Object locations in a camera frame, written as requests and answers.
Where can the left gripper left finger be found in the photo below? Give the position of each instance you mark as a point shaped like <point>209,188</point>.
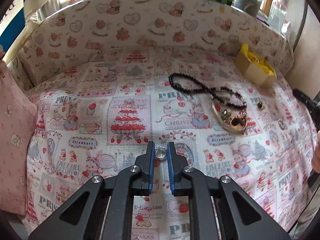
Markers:
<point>102,208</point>

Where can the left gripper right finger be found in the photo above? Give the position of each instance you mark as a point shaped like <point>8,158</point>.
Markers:
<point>218,208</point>

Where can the small silver earring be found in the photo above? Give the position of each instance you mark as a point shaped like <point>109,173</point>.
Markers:
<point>282,124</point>

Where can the right hand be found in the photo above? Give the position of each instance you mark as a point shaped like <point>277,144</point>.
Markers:
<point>316,156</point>

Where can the octagonal cardboard box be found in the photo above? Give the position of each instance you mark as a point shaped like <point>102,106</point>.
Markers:
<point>254,73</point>

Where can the christmas print bed sheet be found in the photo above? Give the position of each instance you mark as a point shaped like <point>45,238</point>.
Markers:
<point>96,118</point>

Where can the yellow cloth lining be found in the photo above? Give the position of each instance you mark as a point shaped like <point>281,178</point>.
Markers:
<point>257,60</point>

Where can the clear plastic container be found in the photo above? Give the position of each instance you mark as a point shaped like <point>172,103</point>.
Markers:
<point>277,15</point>

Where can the dark grey mug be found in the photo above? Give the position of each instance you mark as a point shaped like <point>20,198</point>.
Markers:
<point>250,7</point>

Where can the pink teddy bag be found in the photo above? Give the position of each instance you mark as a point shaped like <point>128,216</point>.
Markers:
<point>17,121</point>

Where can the baby bear print cushion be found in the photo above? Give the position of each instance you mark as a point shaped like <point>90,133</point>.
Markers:
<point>101,28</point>

